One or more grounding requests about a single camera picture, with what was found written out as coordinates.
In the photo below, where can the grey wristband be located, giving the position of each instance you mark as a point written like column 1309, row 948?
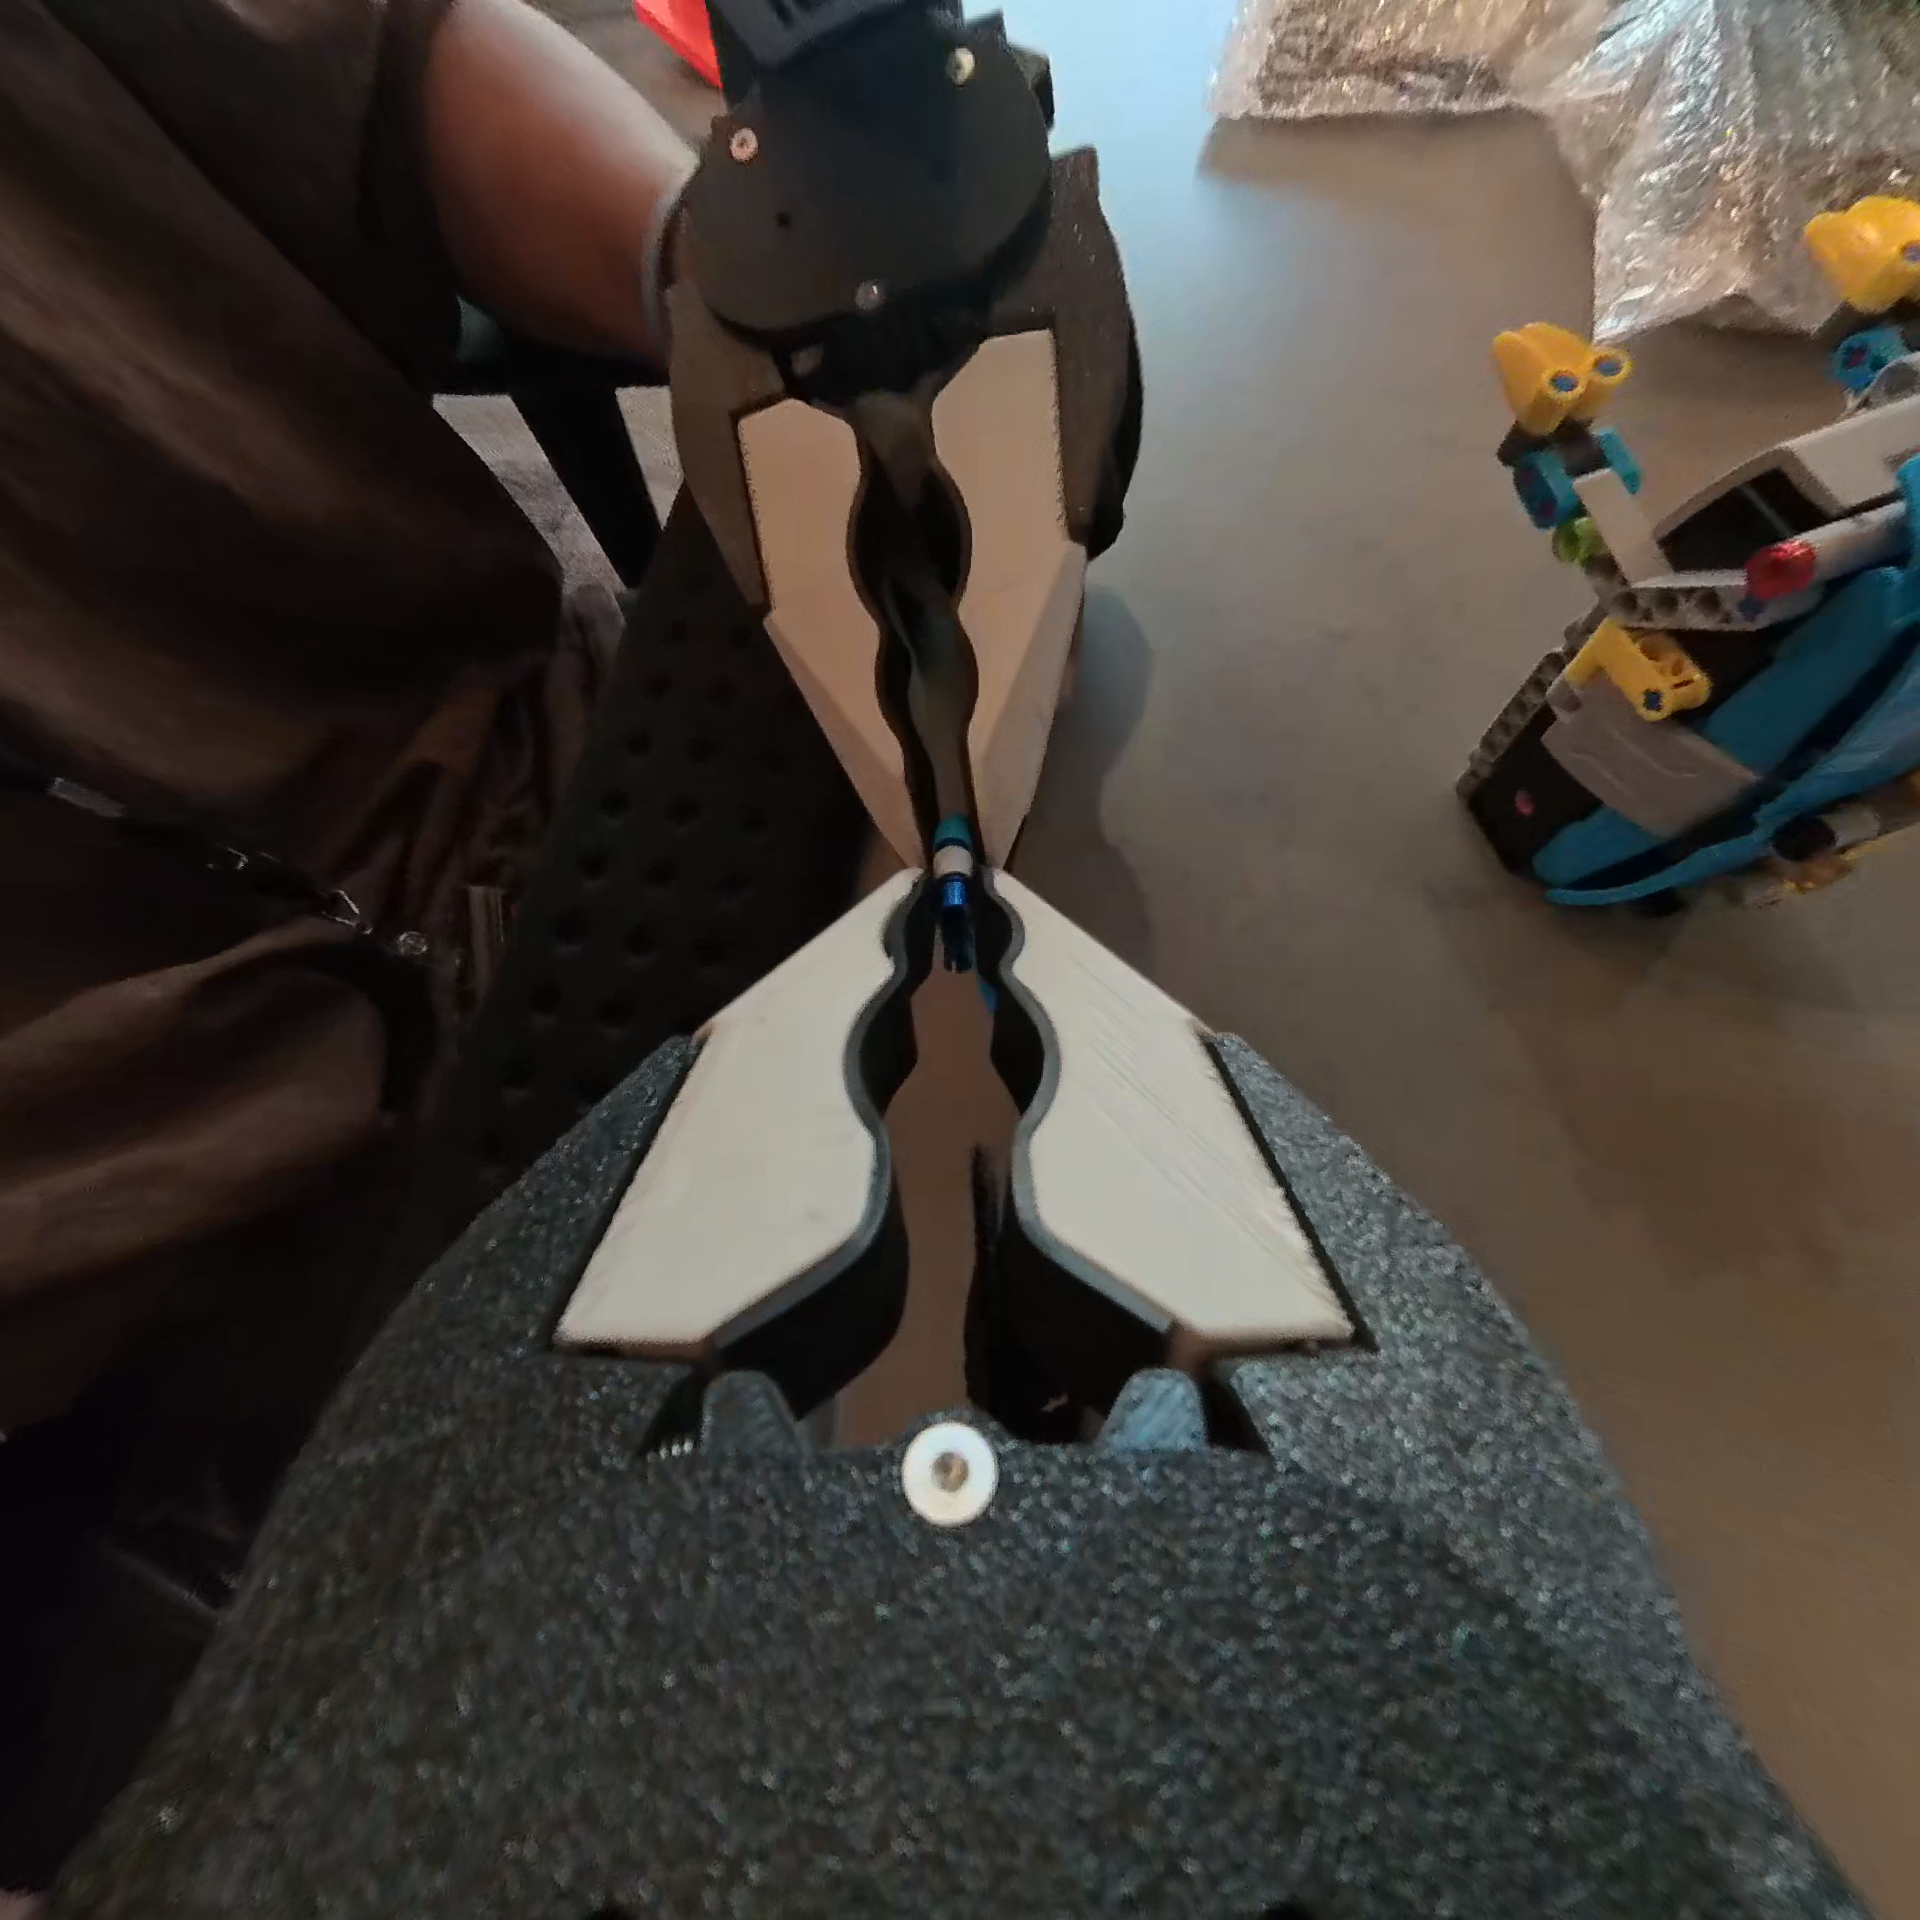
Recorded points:
column 662, row 270

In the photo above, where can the toy brick robot model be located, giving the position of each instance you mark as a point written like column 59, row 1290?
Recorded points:
column 1694, row 721

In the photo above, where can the person's brown shirt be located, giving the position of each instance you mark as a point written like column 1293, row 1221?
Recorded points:
column 224, row 601

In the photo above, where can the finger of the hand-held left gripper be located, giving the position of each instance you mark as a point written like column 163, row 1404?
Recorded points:
column 811, row 570
column 1028, row 525

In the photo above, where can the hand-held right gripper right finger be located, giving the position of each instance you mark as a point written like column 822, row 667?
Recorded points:
column 1171, row 1186

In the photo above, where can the person's left forearm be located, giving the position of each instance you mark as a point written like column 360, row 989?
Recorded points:
column 556, row 181

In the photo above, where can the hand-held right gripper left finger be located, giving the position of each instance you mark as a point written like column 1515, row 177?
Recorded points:
column 735, row 1201

